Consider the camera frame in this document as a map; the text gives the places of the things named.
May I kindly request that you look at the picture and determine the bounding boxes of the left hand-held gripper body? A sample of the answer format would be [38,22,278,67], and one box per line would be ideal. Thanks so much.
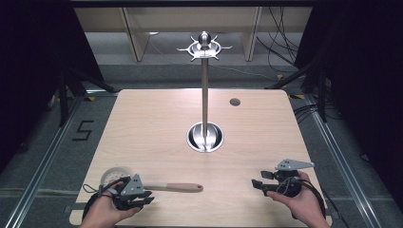
[111,173,145,212]

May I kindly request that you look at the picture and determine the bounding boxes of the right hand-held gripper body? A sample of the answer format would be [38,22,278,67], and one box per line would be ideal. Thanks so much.
[267,159,316,199]

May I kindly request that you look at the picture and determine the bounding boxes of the white skimmer with wooden handle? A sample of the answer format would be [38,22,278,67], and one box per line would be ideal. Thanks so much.
[100,166,204,194]

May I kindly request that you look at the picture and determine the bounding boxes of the person's left hand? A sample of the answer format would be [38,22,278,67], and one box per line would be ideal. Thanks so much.
[80,189,143,222]

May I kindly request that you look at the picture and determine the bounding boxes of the person's right hand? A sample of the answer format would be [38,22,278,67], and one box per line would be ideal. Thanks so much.
[266,170,327,222]

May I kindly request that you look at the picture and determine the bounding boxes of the black tripod stand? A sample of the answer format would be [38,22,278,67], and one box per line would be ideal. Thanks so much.
[56,66,120,128]
[265,56,331,124]

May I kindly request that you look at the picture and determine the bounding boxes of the silver metal utensil rack stand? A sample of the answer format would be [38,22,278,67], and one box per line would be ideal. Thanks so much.
[176,30,233,154]

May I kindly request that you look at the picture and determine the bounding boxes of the black curtain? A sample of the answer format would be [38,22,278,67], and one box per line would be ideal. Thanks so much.
[294,0,403,205]
[0,0,105,174]

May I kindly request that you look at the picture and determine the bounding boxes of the light wooden shelf unit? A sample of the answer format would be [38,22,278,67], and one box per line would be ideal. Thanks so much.
[74,7,314,63]

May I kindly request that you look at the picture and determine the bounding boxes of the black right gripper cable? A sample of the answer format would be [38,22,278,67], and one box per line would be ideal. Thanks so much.
[276,176,346,228]

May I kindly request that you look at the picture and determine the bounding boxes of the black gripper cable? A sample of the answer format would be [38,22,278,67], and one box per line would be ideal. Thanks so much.
[276,176,346,228]
[82,178,131,222]

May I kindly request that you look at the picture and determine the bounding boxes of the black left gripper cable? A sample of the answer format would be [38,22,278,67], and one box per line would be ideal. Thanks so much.
[82,178,131,222]

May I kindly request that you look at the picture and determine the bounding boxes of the metal floor rail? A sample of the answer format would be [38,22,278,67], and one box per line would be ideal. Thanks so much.
[303,93,383,228]
[2,90,119,228]

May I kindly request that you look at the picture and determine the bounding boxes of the black cables beside table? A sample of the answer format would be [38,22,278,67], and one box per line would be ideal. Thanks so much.
[293,104,320,125]

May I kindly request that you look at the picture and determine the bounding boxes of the black floor cables bundle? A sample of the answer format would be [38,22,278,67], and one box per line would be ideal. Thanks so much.
[256,7,300,74]

